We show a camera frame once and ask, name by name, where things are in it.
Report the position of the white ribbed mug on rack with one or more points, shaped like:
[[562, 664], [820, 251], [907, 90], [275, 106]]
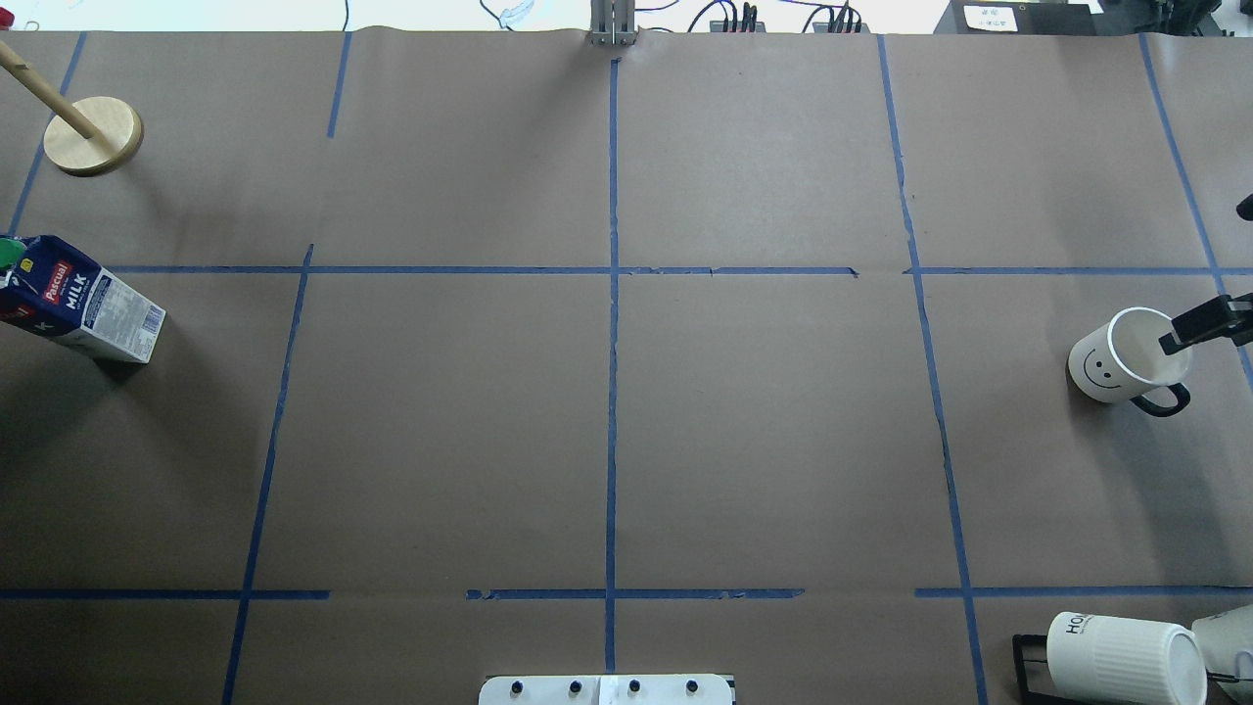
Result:
[[1111, 660]]

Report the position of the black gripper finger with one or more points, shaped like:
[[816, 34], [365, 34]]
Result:
[[1220, 317]]

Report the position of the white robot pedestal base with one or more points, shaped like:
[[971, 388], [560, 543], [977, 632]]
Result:
[[679, 688]]

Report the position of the black box with label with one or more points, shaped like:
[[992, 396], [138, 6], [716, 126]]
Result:
[[1049, 18]]

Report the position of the aluminium frame post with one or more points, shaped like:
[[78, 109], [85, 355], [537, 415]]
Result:
[[612, 23]]

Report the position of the black wire mug rack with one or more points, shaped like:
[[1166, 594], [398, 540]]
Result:
[[1021, 645]]

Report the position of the blue white milk carton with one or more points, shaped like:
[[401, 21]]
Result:
[[52, 290]]

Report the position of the wooden mug tree stand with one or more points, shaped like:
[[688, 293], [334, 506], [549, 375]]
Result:
[[88, 137]]

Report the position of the black cable connector block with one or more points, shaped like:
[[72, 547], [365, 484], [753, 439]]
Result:
[[841, 19], [745, 20]]

